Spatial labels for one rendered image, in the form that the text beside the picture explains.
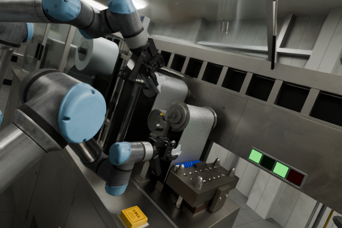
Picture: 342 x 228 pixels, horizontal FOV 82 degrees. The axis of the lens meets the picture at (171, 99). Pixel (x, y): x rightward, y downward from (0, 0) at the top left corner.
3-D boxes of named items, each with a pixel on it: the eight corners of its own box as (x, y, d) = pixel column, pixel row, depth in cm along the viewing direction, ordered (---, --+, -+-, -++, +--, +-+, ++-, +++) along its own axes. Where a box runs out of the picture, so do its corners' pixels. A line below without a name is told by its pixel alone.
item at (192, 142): (169, 165, 93) (183, 129, 90) (197, 161, 110) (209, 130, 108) (170, 166, 92) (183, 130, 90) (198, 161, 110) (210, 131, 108)
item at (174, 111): (181, 121, 88) (169, 125, 93) (183, 121, 90) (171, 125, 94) (178, 105, 91) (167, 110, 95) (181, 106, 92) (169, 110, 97)
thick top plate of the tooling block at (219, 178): (165, 182, 87) (170, 170, 86) (211, 171, 117) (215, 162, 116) (192, 207, 77) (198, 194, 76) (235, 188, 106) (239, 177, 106)
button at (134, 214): (119, 216, 69) (121, 210, 69) (135, 210, 75) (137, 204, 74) (130, 231, 65) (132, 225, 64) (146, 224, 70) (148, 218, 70)
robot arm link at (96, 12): (65, 8, 59) (97, -3, 56) (89, 21, 70) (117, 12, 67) (69, 34, 59) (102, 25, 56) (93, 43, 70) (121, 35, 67)
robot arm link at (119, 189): (108, 177, 80) (116, 152, 78) (129, 192, 75) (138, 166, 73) (92, 183, 73) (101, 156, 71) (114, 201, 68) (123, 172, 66)
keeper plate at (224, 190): (208, 209, 90) (218, 188, 88) (219, 203, 97) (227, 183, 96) (213, 213, 88) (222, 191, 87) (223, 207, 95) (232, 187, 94)
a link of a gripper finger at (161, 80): (171, 87, 80) (162, 68, 75) (161, 96, 78) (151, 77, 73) (167, 86, 82) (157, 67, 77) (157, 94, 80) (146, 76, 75)
